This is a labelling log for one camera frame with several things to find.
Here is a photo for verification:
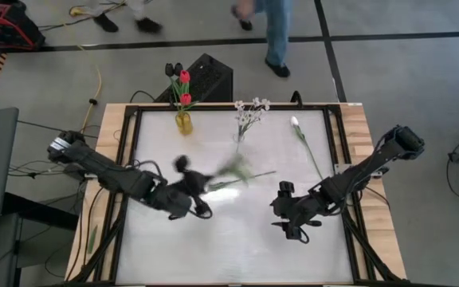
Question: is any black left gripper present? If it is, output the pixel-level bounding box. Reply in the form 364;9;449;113
149;155;214;219

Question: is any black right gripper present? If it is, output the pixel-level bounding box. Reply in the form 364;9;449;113
269;181;326;244

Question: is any white artificial tulip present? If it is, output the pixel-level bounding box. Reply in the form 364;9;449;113
208;153;277;192
290;116;325;181

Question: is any yellow glass vase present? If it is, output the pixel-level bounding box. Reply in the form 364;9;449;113
175;111;194;136

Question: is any white blossom spray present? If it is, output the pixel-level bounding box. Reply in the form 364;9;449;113
233;99;254;141

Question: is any black perforated case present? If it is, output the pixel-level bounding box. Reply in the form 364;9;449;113
153;53;234;104

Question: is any small black clamp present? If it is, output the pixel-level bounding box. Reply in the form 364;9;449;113
290;90;304;109

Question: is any green leaf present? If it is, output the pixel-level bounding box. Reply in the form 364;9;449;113
87;225;99;255

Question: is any person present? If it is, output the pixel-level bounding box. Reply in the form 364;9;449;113
89;0;163;35
230;0;295;79

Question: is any black side table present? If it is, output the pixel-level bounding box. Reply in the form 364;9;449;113
0;191;80;287

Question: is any red black cart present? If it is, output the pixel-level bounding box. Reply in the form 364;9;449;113
0;0;47;52

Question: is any black table frame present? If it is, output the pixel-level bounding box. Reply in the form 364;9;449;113
68;102;406;287

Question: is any yellow floor cable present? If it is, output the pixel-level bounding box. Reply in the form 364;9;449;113
69;0;104;135

